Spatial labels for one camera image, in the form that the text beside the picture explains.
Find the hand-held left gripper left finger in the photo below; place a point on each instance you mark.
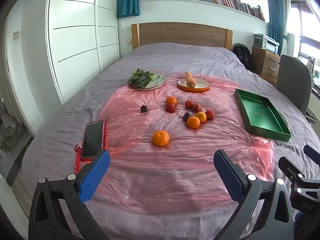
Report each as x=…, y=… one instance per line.
x=96, y=175

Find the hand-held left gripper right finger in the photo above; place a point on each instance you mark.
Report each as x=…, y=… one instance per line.
x=228, y=175

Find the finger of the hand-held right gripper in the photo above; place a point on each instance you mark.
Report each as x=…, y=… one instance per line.
x=312, y=153
x=287, y=164

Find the green tray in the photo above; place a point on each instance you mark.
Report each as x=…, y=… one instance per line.
x=262, y=115

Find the small red apple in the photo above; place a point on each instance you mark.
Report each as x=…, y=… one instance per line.
x=196, y=108
x=189, y=103
x=209, y=114
x=170, y=108

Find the small yellowish orange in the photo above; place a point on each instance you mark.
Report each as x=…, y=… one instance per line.
x=202, y=116

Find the dark purple plum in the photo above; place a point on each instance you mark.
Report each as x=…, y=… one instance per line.
x=144, y=108
x=186, y=115

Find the large orange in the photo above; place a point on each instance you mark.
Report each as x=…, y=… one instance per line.
x=161, y=138

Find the person's right hand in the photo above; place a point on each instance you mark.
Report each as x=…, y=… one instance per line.
x=298, y=220

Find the phone in red case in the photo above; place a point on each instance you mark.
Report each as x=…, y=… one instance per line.
x=92, y=137

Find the pink plastic sheet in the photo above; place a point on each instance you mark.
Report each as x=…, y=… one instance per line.
x=160, y=175

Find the grey office chair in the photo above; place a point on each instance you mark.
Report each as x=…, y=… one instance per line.
x=292, y=80

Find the orange rimmed plate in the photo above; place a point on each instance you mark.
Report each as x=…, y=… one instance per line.
x=201, y=83

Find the wooden dresser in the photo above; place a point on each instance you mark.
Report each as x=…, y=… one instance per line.
x=265, y=62

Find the carrot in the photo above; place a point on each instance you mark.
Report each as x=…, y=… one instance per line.
x=190, y=79

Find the leafy green vegetable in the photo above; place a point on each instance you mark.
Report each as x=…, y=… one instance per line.
x=138, y=79

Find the patterned grey plate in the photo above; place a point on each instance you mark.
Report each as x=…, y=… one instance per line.
x=158, y=80

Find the grey printer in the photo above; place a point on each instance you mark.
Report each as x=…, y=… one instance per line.
x=267, y=43

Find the black backpack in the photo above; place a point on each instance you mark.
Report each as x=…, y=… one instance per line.
x=241, y=53

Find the white wardrobe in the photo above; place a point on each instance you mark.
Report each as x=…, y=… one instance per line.
x=75, y=42

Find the wooden headboard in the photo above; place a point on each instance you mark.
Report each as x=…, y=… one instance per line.
x=175, y=33

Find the wall light switch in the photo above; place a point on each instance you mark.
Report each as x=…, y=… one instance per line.
x=16, y=34

